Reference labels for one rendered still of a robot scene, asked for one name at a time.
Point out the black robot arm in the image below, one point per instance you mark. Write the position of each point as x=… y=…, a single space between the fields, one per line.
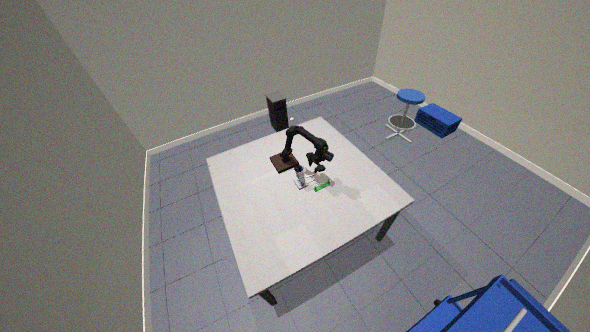
x=318 y=143

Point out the green l-shaped bracket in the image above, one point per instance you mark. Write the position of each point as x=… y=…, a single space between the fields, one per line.
x=321 y=186

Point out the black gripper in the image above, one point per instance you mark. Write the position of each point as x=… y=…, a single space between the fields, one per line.
x=313 y=158

